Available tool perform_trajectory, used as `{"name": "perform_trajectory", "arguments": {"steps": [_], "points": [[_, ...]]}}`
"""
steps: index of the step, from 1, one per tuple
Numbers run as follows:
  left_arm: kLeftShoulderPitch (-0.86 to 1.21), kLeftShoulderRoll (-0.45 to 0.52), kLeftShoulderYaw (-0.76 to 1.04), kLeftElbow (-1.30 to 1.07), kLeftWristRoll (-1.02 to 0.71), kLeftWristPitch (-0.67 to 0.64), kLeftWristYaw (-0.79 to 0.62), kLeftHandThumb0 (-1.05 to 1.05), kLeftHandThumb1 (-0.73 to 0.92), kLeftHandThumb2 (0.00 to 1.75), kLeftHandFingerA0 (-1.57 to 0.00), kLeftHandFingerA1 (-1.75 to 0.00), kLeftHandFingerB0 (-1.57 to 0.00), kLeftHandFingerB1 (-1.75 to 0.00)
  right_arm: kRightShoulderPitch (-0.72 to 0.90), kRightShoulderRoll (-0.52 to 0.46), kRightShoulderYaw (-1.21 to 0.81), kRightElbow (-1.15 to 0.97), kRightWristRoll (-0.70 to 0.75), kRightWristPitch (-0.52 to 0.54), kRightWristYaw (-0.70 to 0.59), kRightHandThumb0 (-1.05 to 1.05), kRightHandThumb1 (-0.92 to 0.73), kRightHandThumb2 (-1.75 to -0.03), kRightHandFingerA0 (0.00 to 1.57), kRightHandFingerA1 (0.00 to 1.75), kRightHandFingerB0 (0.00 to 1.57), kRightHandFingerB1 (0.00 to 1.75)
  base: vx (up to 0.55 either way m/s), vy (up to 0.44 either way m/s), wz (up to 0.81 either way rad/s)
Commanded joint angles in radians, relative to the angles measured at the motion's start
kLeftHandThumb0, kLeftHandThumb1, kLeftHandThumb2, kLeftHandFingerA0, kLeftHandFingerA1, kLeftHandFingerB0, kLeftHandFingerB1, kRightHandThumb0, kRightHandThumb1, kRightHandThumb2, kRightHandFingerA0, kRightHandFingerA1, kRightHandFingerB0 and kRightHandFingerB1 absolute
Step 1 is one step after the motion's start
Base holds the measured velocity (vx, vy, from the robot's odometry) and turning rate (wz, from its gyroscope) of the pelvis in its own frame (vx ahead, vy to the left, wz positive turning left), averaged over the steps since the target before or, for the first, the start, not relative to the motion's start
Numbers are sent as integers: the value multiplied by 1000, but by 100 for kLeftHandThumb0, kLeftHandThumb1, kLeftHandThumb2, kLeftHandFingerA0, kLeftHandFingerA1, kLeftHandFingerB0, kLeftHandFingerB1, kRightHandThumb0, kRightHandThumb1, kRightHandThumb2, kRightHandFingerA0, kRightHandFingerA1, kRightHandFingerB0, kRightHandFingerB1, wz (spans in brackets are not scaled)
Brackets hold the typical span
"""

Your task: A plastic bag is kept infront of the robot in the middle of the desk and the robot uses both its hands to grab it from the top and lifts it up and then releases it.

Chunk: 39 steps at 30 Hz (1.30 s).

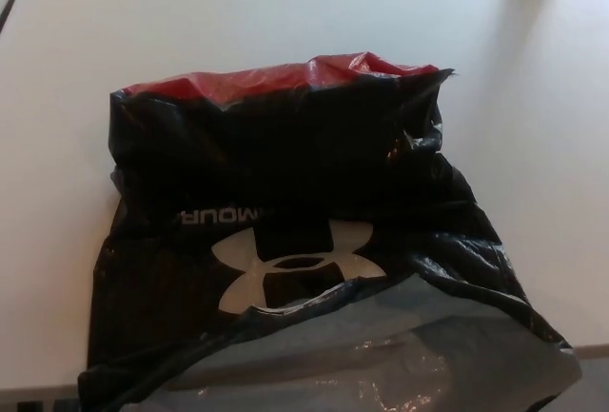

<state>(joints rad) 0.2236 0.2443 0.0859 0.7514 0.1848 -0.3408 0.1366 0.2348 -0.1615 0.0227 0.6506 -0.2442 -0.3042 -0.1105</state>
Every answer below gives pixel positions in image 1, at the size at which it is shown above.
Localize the black plastic bag white logo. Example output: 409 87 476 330
77 51 584 412

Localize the black metal frame under table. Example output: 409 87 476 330
16 385 83 412

